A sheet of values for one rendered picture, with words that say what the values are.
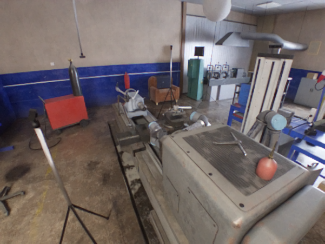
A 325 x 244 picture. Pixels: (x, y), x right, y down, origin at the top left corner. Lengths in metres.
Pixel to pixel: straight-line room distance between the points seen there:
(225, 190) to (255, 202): 0.10
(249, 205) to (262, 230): 0.08
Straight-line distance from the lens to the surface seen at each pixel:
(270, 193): 0.67
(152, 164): 1.42
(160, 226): 1.49
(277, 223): 0.66
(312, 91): 7.60
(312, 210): 0.78
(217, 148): 0.80
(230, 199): 0.59
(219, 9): 4.88
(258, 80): 1.95
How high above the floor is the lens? 1.78
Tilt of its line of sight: 26 degrees down
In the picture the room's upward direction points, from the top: straight up
